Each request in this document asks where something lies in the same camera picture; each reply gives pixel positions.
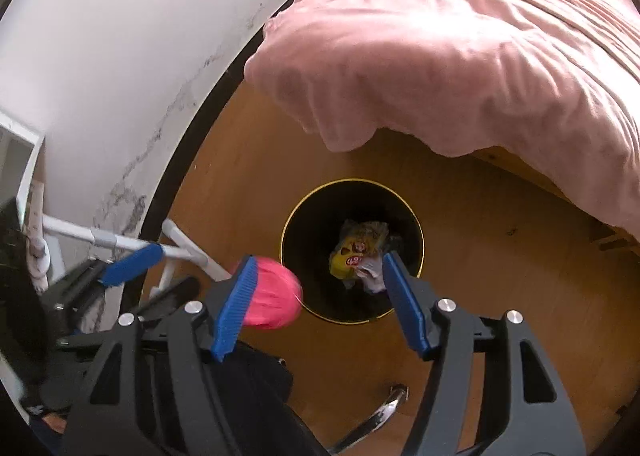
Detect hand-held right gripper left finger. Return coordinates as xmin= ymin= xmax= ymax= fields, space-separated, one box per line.
xmin=62 ymin=256 xmax=259 ymax=456

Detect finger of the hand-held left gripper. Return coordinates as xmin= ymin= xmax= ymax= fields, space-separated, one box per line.
xmin=120 ymin=276 xmax=202 ymax=323
xmin=49 ymin=242 xmax=165 ymax=307

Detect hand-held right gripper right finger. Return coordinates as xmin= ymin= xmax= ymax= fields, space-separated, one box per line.
xmin=381 ymin=251 xmax=587 ymax=456

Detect pink bag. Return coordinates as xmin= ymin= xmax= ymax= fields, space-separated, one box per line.
xmin=240 ymin=257 xmax=304 ymax=331

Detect yellow snack packet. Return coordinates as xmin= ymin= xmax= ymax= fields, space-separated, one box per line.
xmin=327 ymin=231 xmax=382 ymax=283

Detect black bin with gold rim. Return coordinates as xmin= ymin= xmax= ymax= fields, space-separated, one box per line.
xmin=280 ymin=179 xmax=426 ymax=324

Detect dark cloth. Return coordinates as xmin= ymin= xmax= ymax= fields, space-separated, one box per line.
xmin=200 ymin=341 xmax=332 ymax=456

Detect chrome chair leg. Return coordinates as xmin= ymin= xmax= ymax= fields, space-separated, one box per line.
xmin=327 ymin=384 xmax=410 ymax=455

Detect pink blanket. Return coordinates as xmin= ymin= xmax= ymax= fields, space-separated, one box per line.
xmin=244 ymin=0 xmax=640 ymax=241

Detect wooden bed frame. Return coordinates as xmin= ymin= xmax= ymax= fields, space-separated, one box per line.
xmin=470 ymin=146 xmax=640 ymax=257

